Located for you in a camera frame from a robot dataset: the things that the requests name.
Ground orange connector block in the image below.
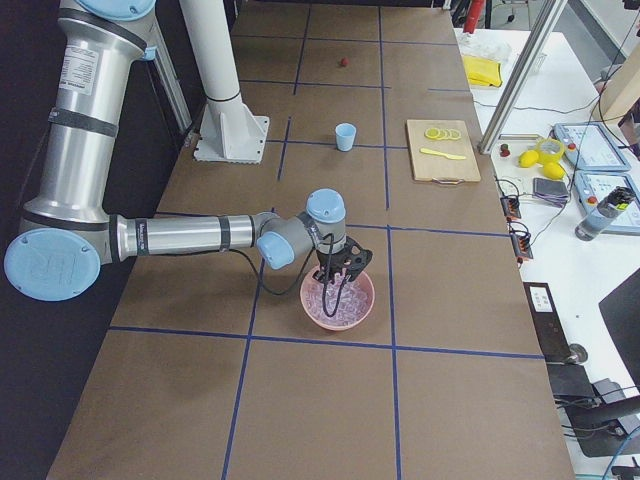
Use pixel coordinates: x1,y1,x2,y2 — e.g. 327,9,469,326
500,196,521,221
510,230,533,263

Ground pink bowl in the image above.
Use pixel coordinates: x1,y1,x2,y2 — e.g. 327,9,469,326
299,267,375,331

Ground aluminium frame post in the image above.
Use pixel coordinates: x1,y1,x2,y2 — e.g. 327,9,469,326
478,0,568,154

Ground near teach pendant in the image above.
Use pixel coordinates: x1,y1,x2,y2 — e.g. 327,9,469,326
575,171,639,236

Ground wooden cutting board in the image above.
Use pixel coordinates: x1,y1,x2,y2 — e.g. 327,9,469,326
406,119,481,185

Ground teach pendant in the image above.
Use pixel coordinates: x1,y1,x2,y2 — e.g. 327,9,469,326
552,122,631,172
575,171,639,236

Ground left yellow lemon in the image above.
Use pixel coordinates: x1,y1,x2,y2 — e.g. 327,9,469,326
518,150,539,168

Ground light blue cup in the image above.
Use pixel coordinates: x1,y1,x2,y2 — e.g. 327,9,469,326
334,122,357,152

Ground clear ice cube pile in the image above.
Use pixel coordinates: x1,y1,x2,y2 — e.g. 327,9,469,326
302,280,369,327

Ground far teach pendant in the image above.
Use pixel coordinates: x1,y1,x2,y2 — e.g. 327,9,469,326
552,122,631,172

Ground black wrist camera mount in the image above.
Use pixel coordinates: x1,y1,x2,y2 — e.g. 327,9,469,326
343,237,373,282

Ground right yellow lemon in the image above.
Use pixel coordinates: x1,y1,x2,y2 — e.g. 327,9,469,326
542,162,566,181

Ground yellow tape roll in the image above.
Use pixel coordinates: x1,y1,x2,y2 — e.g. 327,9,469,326
535,138,565,165

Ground purple grey pouch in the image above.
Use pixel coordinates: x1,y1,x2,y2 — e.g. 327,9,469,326
532,178,569,207

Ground lemon slices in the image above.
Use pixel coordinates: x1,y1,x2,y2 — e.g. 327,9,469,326
424,127,462,141

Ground yellow lemon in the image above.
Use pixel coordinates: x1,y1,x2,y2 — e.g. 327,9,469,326
542,162,566,181
518,150,539,168

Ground yellow cloth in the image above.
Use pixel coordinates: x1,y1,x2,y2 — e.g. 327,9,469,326
462,55,503,88

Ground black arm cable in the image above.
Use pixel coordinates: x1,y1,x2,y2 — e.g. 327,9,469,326
234,232,351,318

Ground yellow plastic knife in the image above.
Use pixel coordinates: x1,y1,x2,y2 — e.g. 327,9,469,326
419,147,467,161

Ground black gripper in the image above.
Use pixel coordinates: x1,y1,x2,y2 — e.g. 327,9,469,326
315,237,361,280

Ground white mounting pole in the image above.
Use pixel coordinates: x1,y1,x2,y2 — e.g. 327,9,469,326
180,0,270,164

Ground clear water bottle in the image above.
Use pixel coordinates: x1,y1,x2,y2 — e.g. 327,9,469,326
574,186,636,241

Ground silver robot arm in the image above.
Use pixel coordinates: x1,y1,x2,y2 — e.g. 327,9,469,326
4,1,372,301

